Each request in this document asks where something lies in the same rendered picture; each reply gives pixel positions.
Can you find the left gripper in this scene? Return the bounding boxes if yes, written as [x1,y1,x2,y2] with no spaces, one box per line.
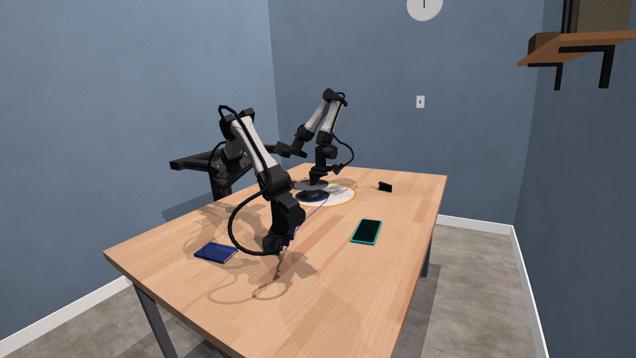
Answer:
[309,157,332,186]

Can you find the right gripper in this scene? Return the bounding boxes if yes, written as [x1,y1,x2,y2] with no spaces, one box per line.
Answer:
[268,214,296,247]

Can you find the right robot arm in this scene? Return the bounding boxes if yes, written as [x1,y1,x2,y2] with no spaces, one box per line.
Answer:
[213,108,306,252]

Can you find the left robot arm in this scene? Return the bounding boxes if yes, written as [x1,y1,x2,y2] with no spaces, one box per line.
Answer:
[282,88,348,175]

